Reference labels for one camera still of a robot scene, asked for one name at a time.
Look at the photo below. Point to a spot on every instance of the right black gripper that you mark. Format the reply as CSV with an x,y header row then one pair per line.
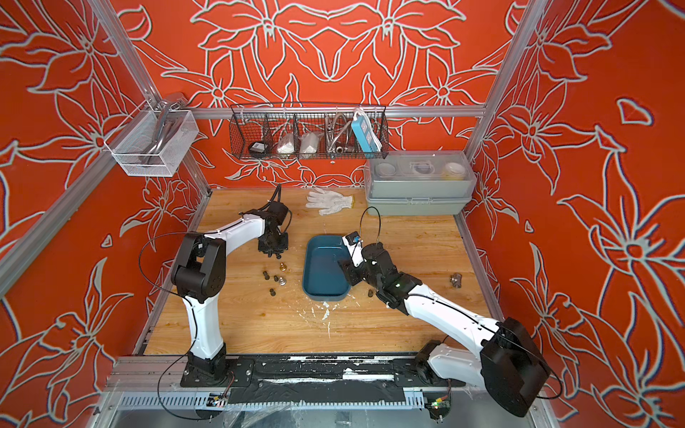
x,y
350,270

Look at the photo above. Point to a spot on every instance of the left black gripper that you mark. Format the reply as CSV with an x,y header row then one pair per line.
x,y
281,249

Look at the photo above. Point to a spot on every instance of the teal plastic storage box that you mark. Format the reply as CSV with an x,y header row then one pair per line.
x,y
323,278

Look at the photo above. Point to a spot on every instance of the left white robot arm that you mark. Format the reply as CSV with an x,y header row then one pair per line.
x,y
199,273

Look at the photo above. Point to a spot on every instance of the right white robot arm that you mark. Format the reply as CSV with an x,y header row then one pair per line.
x,y
504,359

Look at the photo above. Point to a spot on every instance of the grey lidded storage container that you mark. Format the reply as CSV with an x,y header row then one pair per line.
x,y
419,183

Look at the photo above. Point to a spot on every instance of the white knit glove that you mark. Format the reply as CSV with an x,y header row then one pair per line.
x,y
327,202

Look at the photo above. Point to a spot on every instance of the black item in basket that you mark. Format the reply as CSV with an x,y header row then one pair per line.
x,y
259,149

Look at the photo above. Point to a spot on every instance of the white bag in basket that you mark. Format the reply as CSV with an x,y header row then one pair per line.
x,y
309,145
286,144

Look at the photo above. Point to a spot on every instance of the metal tongs in basket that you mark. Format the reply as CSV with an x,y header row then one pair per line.
x,y
337,133

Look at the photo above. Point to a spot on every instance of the metal tool in clear bin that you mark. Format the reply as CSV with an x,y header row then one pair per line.
x,y
161,128

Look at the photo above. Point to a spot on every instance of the black wire wall basket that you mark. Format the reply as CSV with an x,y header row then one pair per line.
x,y
253,122

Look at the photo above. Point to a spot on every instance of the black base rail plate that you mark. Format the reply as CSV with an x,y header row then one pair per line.
x,y
322,379

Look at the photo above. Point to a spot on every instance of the clear plastic wall bin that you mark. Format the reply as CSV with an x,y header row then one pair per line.
x,y
130,146

